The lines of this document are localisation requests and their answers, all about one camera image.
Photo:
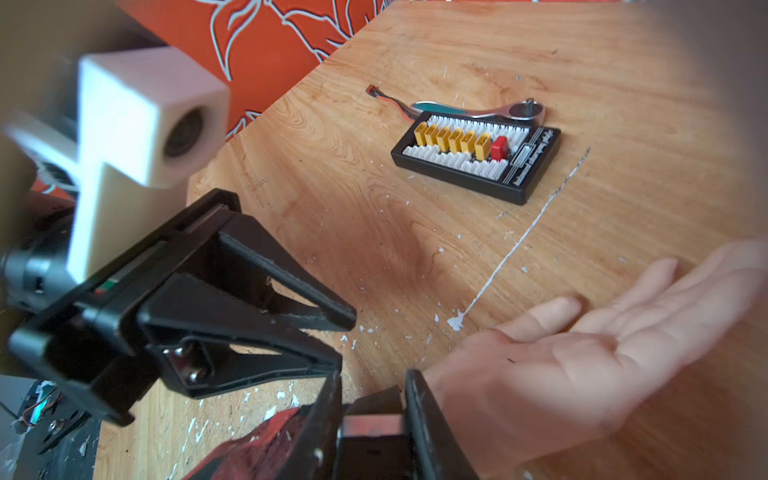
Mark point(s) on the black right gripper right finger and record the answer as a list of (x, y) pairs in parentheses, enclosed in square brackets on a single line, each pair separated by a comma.
[(436, 452)]

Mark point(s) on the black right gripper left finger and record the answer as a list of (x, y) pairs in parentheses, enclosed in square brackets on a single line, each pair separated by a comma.
[(313, 454)]

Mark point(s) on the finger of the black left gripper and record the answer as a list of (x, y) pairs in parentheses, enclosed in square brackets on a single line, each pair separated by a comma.
[(255, 268)]

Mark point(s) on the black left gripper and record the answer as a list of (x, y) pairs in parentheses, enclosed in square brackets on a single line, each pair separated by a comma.
[(146, 316)]

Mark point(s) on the mannequin hand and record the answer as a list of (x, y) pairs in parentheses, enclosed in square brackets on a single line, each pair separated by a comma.
[(559, 375)]

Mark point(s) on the black charging board yellow connectors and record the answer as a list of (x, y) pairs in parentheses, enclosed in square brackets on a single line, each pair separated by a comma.
[(500, 158)]

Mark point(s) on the silver ratchet wrench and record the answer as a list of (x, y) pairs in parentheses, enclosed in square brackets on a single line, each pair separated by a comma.
[(527, 111)]

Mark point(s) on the red black wire lead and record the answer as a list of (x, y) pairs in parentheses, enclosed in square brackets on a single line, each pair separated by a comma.
[(405, 110)]

